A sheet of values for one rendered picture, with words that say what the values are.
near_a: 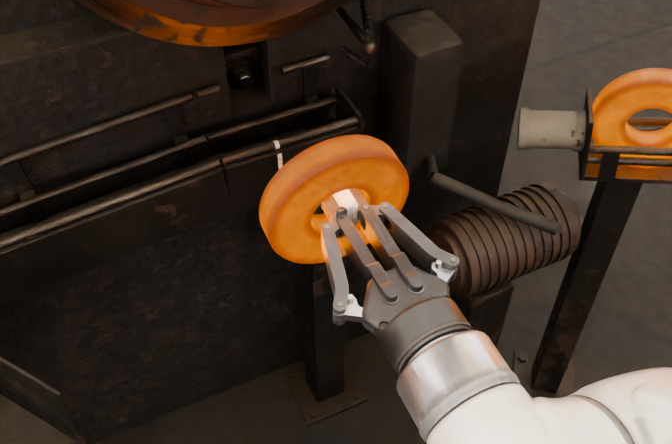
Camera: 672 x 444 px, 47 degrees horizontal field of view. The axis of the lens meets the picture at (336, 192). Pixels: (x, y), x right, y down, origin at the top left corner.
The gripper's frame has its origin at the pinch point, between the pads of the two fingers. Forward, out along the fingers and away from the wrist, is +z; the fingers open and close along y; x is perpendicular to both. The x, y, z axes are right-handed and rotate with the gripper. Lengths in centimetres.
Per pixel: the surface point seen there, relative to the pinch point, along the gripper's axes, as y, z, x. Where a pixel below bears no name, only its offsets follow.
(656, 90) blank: 48.4, 4.8, -7.8
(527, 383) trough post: 46, 3, -84
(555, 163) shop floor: 90, 53, -87
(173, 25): -8.7, 22.6, 7.5
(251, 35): -0.1, 22.4, 3.7
